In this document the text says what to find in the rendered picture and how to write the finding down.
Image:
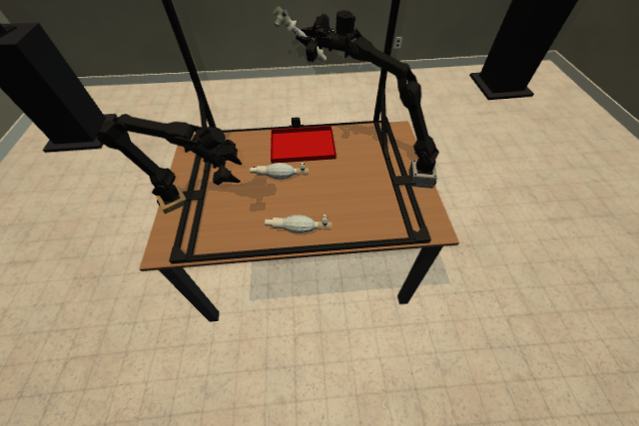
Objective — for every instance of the red tray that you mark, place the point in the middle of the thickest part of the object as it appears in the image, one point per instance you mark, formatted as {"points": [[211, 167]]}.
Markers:
{"points": [[302, 144]]}

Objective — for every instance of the white squeeze bag with beige valve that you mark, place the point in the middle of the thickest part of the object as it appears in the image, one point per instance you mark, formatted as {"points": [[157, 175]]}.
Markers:
{"points": [[299, 223]]}

